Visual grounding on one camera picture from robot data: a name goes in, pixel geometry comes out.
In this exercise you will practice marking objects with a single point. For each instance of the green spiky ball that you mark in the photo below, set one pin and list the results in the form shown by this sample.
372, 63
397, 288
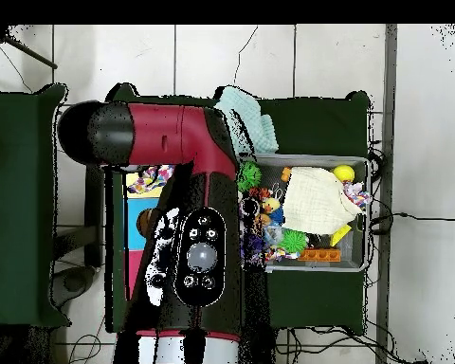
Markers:
250, 176
292, 240

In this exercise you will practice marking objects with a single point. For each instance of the green cloth side table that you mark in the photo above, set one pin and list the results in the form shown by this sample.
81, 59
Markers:
19, 220

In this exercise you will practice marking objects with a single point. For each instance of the mint green knitted cloth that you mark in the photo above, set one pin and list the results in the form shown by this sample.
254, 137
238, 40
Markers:
258, 121

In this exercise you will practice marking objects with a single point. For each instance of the wooden box with three holes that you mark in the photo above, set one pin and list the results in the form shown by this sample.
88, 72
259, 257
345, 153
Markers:
136, 227

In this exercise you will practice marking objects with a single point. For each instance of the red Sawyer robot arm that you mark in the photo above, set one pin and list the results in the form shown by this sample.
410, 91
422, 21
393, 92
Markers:
174, 133

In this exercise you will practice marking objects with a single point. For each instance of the orange plastic tray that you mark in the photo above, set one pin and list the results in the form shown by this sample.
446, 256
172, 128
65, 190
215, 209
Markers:
321, 255

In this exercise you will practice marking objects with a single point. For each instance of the plain yellow ball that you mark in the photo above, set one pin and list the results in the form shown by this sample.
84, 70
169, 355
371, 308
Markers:
343, 173

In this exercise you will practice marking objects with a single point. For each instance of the colourful polka dot cloth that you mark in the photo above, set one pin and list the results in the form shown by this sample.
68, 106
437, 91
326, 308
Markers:
148, 180

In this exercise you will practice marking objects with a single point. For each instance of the cream knitted cloth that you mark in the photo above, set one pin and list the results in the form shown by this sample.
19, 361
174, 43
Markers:
318, 201

